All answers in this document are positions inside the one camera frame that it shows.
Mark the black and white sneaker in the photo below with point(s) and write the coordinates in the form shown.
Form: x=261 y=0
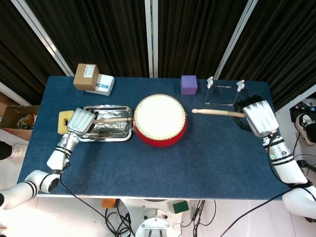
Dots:
x=304 y=126

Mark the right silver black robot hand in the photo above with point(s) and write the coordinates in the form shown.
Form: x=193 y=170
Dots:
x=261 y=117

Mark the open cardboard box with clutter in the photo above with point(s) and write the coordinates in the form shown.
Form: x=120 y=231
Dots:
x=11 y=118

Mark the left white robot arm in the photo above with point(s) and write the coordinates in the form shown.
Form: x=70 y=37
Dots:
x=56 y=158

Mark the blue table cloth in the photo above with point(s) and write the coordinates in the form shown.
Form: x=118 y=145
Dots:
x=158 y=172

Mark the green block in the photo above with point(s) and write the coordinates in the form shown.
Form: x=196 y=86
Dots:
x=180 y=207

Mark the black pleated curtain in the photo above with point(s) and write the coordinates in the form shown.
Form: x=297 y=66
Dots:
x=98 y=37

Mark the orange block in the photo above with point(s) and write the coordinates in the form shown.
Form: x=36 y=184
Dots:
x=108 y=203

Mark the shiny metal tray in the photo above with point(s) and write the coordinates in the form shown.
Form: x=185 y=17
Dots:
x=111 y=130

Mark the dark trouser leg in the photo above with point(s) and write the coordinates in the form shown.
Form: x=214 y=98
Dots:
x=5 y=150

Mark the brown cardboard box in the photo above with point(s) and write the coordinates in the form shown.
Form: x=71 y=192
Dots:
x=85 y=79

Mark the purple foam cube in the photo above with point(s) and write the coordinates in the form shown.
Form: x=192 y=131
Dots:
x=188 y=85

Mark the white and blue carton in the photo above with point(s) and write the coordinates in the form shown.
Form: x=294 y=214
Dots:
x=106 y=85

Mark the red drum with white skin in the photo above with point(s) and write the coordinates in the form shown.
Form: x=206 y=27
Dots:
x=160 y=116

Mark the wooden drumstick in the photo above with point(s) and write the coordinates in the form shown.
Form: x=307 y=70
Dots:
x=113 y=120
x=217 y=112

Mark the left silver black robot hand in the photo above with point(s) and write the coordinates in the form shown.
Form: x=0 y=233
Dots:
x=80 y=121

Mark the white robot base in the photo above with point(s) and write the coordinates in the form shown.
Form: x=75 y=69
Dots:
x=154 y=217

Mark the aluminium frame post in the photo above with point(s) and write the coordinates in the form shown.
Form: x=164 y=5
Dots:
x=44 y=37
x=234 y=42
x=14 y=93
x=151 y=37
x=296 y=100

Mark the yellow sponge block with hole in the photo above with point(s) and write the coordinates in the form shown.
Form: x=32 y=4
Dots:
x=63 y=116

